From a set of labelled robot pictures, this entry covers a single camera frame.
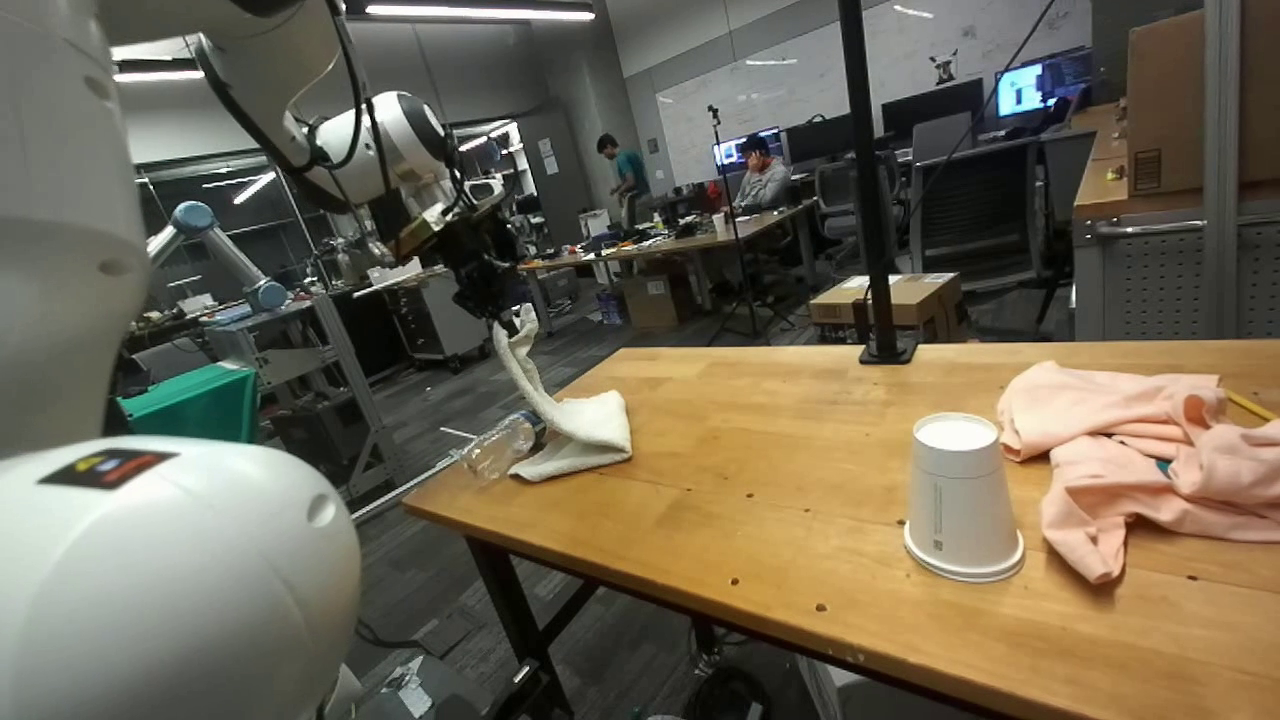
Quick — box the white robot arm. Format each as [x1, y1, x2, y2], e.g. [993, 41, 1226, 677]
[0, 0, 516, 720]

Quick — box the computer monitor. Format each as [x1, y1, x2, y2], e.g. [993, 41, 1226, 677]
[995, 53, 1093, 121]

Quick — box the wooden office desk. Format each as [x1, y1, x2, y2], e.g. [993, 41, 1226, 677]
[516, 202, 817, 332]

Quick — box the black vertical pole stand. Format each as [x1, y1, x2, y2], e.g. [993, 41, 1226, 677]
[836, 0, 910, 363]

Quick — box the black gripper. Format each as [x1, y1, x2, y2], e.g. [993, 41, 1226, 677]
[420, 205, 523, 326]

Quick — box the pink crumpled cloth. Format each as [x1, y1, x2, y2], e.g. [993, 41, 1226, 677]
[995, 360, 1280, 584]

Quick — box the white paper cup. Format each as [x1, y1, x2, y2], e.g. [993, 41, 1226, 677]
[901, 414, 1023, 584]

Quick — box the white cloth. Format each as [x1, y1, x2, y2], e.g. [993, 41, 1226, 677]
[493, 306, 632, 484]

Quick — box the blue grey robot arm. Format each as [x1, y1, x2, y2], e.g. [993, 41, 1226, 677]
[144, 202, 289, 313]

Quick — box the clear plastic water bottle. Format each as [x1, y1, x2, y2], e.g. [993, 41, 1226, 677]
[469, 414, 541, 482]

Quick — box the seated person in white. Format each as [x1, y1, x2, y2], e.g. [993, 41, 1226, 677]
[731, 137, 788, 211]

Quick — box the standing person in teal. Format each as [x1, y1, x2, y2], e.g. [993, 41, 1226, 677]
[595, 132, 649, 222]

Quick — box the cardboard box on floor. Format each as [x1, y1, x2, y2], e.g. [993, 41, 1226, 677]
[809, 274, 962, 341]

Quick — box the large cardboard box on counter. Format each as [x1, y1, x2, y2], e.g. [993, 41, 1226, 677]
[1124, 0, 1280, 194]

